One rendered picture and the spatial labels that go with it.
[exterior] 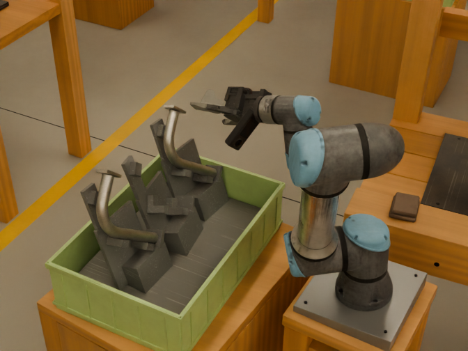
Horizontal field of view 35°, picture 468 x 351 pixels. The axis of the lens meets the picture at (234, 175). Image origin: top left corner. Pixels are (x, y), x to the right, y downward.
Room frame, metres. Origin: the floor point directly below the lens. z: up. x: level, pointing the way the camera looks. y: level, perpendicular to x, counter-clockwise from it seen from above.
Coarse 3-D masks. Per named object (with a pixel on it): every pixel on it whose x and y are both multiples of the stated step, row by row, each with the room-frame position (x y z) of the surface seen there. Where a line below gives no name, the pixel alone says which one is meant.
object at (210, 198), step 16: (160, 128) 1.79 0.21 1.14; (160, 144) 1.78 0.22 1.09; (192, 144) 1.87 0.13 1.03; (192, 160) 1.84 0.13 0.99; (176, 176) 1.77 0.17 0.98; (192, 176) 1.82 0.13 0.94; (176, 192) 1.75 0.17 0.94; (192, 192) 1.77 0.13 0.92; (208, 192) 1.77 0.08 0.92; (224, 192) 1.82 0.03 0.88; (208, 208) 1.75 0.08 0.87
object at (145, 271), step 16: (80, 192) 1.47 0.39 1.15; (96, 192) 1.47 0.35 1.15; (128, 208) 1.55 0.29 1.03; (96, 224) 1.45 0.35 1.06; (128, 224) 1.53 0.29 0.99; (112, 256) 1.45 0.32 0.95; (128, 256) 1.48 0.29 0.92; (144, 256) 1.48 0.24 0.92; (160, 256) 1.50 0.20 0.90; (112, 272) 1.42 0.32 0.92; (128, 272) 1.44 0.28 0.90; (144, 272) 1.44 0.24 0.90; (160, 272) 1.48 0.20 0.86; (144, 288) 1.42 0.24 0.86
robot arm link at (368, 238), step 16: (352, 224) 1.40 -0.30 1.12; (368, 224) 1.41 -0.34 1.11; (384, 224) 1.41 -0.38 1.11; (352, 240) 1.36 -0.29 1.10; (368, 240) 1.35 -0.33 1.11; (384, 240) 1.36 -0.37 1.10; (352, 256) 1.34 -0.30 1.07; (368, 256) 1.34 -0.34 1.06; (384, 256) 1.36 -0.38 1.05; (352, 272) 1.36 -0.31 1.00; (368, 272) 1.34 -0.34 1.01
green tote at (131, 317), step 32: (160, 160) 1.90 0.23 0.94; (128, 192) 1.74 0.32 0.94; (256, 192) 1.80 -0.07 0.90; (256, 224) 1.60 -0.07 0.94; (64, 256) 1.46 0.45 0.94; (224, 256) 1.45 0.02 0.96; (256, 256) 1.60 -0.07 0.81; (64, 288) 1.39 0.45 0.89; (96, 288) 1.34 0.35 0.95; (224, 288) 1.43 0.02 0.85; (96, 320) 1.34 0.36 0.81; (128, 320) 1.30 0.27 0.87; (160, 320) 1.25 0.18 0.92; (192, 320) 1.28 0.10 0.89
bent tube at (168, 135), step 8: (176, 112) 1.81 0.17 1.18; (184, 112) 1.82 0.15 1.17; (168, 120) 1.79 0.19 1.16; (176, 120) 1.80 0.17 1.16; (168, 128) 1.77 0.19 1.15; (168, 136) 1.76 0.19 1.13; (168, 144) 1.74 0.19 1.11; (168, 152) 1.74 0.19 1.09; (176, 160) 1.74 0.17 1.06; (184, 160) 1.76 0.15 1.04; (184, 168) 1.75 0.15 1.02; (192, 168) 1.77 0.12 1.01; (200, 168) 1.79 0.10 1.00; (208, 168) 1.82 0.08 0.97
